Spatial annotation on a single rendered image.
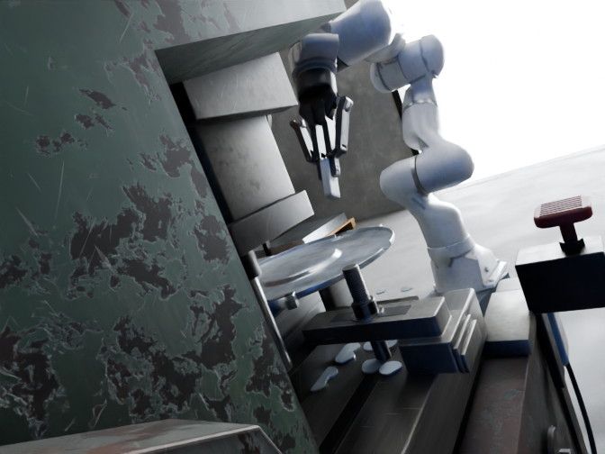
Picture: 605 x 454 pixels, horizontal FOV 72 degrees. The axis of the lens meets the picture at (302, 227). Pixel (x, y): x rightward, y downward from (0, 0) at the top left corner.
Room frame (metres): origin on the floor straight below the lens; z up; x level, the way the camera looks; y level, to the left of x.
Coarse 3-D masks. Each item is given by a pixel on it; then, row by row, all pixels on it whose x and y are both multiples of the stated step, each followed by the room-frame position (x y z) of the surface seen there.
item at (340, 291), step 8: (376, 224) 0.70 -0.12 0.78; (344, 232) 0.74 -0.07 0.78; (344, 280) 0.59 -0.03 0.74; (328, 288) 0.56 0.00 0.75; (336, 288) 0.57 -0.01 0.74; (344, 288) 0.59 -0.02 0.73; (328, 296) 0.56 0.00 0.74; (336, 296) 0.56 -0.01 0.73; (344, 296) 0.58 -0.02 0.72; (328, 304) 0.56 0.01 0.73; (336, 304) 0.56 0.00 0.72; (344, 304) 0.57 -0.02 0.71
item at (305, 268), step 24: (360, 240) 0.63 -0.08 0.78; (384, 240) 0.57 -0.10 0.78; (264, 264) 0.73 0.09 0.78; (288, 264) 0.62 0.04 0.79; (312, 264) 0.56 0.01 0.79; (336, 264) 0.54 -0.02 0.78; (360, 264) 0.48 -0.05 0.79; (264, 288) 0.56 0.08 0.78; (288, 288) 0.51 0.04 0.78; (312, 288) 0.46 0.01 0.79
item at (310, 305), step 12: (300, 300) 0.46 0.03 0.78; (312, 300) 0.48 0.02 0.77; (276, 312) 0.44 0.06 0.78; (288, 312) 0.44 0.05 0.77; (300, 312) 0.46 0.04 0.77; (312, 312) 0.47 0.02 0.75; (276, 324) 0.42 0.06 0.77; (288, 324) 0.44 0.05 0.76; (300, 324) 0.45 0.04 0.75; (288, 336) 0.43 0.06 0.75; (300, 336) 0.45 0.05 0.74; (288, 348) 0.43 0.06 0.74
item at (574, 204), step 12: (540, 204) 0.53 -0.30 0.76; (552, 204) 0.51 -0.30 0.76; (564, 204) 0.49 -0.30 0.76; (576, 204) 0.47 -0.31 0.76; (588, 204) 0.46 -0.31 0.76; (540, 216) 0.48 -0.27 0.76; (552, 216) 0.47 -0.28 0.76; (564, 216) 0.46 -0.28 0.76; (576, 216) 0.46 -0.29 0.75; (588, 216) 0.45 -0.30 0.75; (540, 228) 0.48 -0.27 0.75; (564, 228) 0.49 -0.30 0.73; (564, 240) 0.49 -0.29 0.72
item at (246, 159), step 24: (240, 120) 0.48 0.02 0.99; (264, 120) 0.51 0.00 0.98; (216, 144) 0.44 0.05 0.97; (240, 144) 0.47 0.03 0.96; (264, 144) 0.50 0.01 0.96; (216, 168) 0.43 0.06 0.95; (240, 168) 0.46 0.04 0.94; (264, 168) 0.49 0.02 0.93; (216, 192) 0.42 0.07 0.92; (240, 192) 0.44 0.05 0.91; (264, 192) 0.47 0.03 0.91; (288, 192) 0.51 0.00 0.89; (240, 216) 0.43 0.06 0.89
